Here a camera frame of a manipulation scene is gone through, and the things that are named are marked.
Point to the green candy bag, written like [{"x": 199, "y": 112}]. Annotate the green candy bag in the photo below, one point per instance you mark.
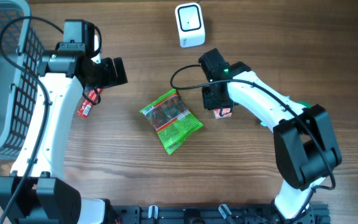
[{"x": 171, "y": 119}]

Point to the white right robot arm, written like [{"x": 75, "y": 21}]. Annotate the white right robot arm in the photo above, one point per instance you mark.
[{"x": 306, "y": 148}]

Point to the white barcode scanner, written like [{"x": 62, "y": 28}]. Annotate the white barcode scanner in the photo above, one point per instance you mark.
[{"x": 190, "y": 24}]

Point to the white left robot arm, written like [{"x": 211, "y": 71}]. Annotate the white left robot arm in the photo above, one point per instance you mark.
[{"x": 35, "y": 191}]

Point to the grey mesh shopping basket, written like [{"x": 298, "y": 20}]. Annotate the grey mesh shopping basket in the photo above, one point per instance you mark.
[{"x": 18, "y": 92}]

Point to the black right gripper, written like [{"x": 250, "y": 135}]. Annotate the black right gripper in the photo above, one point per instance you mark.
[{"x": 210, "y": 103}]

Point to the red tissue pack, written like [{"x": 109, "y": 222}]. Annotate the red tissue pack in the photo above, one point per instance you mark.
[{"x": 222, "y": 113}]

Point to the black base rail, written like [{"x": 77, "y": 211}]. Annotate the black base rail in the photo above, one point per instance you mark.
[{"x": 247, "y": 214}]

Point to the green lid jar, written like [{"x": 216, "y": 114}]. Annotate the green lid jar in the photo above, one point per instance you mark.
[{"x": 305, "y": 104}]

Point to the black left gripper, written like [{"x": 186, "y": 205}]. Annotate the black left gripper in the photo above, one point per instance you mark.
[{"x": 111, "y": 78}]

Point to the red snack bar wrapper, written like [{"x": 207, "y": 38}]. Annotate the red snack bar wrapper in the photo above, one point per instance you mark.
[{"x": 92, "y": 99}]

